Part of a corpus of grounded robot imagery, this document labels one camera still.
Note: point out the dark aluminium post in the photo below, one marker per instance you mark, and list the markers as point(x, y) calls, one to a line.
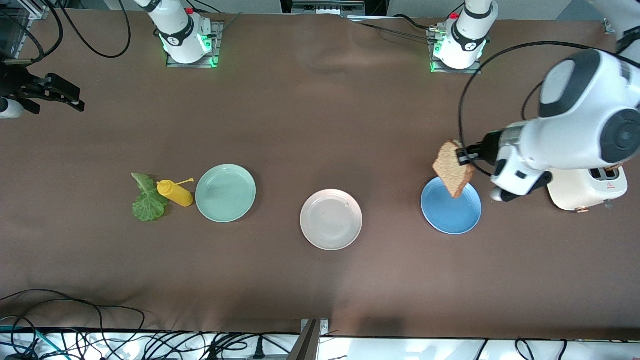
point(305, 345)

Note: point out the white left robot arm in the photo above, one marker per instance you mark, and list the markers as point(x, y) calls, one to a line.
point(575, 135)

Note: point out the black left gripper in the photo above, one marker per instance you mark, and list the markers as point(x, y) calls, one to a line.
point(489, 144)

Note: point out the beige plate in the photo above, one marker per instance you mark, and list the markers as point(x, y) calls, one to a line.
point(330, 220)

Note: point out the blue plate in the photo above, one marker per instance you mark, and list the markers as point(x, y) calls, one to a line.
point(450, 215)

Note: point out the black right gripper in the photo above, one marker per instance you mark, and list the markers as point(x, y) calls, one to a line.
point(15, 82)

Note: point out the aluminium frame rail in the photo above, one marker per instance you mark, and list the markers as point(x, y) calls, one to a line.
point(37, 12)
point(608, 26)

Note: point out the white toaster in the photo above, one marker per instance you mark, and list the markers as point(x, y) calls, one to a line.
point(585, 192)

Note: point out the black control box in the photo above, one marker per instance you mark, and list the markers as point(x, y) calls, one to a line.
point(375, 6)

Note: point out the yellow mustard squeeze bottle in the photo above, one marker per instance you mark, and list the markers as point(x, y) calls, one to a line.
point(176, 194)

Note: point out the mint green plate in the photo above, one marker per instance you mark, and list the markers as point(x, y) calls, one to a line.
point(225, 192)

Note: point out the green lettuce leaf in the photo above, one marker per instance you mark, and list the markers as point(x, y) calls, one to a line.
point(149, 205)

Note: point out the silver metal bracket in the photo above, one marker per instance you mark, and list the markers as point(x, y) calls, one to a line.
point(324, 327)

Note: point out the brown table cloth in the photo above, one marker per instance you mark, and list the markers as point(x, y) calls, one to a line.
point(320, 125)

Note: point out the light brown bread slice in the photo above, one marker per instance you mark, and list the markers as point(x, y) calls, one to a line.
point(452, 172)

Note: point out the black power plug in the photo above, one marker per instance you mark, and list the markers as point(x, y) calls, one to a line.
point(258, 350)

